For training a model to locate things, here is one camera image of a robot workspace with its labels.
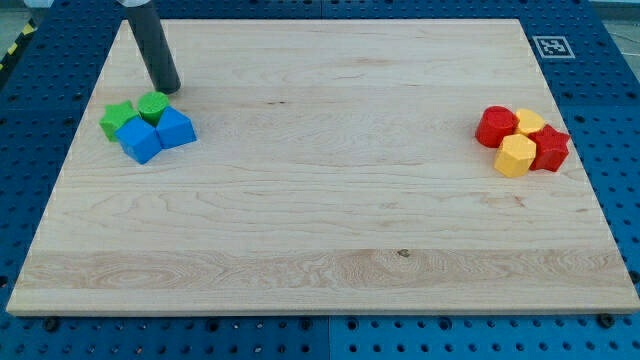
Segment light wooden board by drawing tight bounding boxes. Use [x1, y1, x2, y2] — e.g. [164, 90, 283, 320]
[7, 19, 639, 317]

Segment blue cube block right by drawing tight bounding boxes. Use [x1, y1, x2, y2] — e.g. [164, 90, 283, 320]
[155, 106, 197, 149]

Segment blue cube block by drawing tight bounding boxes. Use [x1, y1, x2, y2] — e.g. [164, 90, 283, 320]
[155, 106, 197, 149]
[115, 117, 162, 164]

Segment blue cube block left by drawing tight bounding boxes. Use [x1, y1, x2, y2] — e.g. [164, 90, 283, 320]
[115, 117, 162, 164]

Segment red cylinder block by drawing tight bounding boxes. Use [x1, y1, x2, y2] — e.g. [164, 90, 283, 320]
[475, 106, 518, 148]

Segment green cylinder block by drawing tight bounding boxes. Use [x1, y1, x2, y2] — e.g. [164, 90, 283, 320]
[137, 92, 170, 126]

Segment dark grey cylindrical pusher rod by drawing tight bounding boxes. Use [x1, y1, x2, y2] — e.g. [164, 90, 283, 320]
[123, 0, 181, 94]

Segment yellow hexagon block front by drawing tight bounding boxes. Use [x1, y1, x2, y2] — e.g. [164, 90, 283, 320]
[494, 134, 536, 178]

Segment green star block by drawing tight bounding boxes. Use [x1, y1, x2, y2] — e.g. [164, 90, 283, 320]
[99, 100, 139, 142]

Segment yellow block rear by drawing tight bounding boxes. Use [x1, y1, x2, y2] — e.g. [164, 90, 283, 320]
[515, 108, 546, 136]

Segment red star block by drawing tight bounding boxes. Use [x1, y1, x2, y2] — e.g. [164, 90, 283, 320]
[528, 125, 570, 172]

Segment white fiducial marker tag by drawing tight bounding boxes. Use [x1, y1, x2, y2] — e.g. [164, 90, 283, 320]
[532, 35, 575, 59]

